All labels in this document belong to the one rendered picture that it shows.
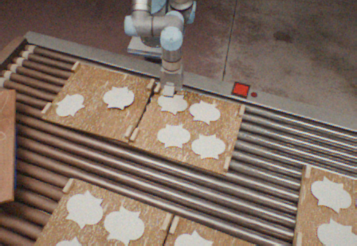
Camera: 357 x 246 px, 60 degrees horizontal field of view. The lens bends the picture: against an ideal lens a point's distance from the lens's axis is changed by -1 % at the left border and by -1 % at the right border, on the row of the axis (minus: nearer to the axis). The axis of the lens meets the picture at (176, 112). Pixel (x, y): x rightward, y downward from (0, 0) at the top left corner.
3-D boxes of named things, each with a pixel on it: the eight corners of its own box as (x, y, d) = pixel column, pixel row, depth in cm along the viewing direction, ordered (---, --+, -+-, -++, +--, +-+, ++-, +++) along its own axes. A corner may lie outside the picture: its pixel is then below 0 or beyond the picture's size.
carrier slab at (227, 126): (159, 85, 148) (159, 83, 147) (245, 108, 140) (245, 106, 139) (129, 146, 129) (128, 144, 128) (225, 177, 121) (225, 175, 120)
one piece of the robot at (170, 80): (154, 73, 113) (156, 101, 127) (178, 77, 112) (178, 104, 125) (162, 51, 120) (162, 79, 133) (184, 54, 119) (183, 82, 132)
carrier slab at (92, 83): (80, 65, 156) (79, 63, 155) (156, 83, 149) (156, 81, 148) (42, 119, 137) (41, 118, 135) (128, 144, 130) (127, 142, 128)
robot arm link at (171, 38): (183, 24, 109) (182, 41, 104) (182, 48, 118) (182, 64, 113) (161, 23, 110) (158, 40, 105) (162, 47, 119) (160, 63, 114)
